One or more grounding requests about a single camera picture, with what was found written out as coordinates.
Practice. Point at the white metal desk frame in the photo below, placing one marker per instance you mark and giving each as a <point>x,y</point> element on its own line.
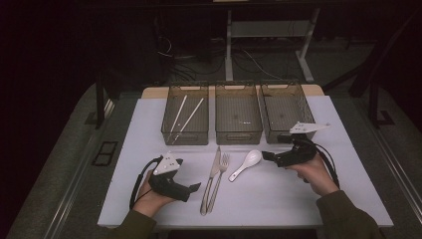
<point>229,49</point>

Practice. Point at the white chopstick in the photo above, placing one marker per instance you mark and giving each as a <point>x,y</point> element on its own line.
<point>179,113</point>
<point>190,118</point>

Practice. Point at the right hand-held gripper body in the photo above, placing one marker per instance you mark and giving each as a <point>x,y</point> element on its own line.
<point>298,154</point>

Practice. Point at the steel fork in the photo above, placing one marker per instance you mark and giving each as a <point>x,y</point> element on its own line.
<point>224,162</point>

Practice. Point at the white table cover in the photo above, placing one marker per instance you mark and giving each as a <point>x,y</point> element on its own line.
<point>265,199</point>

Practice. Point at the person's right hand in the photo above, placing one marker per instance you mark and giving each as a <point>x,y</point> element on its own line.
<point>316,176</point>

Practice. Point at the person's left hand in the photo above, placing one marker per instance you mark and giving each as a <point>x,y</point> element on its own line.
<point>147,202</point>

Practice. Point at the white ceramic spoon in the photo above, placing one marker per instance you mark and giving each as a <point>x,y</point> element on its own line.
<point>249,160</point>

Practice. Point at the smoky transparent plastic bin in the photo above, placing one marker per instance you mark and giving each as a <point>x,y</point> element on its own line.
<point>237,113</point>
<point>282,109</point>
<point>199,136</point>

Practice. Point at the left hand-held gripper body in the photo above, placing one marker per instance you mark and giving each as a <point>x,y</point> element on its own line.
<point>167,187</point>

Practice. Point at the steel table knife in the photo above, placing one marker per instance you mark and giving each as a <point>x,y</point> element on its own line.
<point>215,167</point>

